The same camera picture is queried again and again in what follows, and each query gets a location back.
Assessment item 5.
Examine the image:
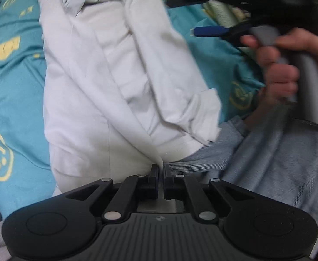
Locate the white garment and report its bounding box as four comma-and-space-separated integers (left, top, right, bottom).
39, 0, 221, 192

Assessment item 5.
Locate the right hand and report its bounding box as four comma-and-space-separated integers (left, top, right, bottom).
240, 28, 318, 123

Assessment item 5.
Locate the green fleece blanket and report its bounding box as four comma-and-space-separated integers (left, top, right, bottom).
203, 0, 250, 28

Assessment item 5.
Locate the grey-blue trousers leg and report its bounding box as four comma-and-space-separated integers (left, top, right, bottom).
164, 104, 318, 258

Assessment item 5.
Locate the teal patterned bed sheet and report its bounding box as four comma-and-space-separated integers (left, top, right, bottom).
0, 0, 263, 220

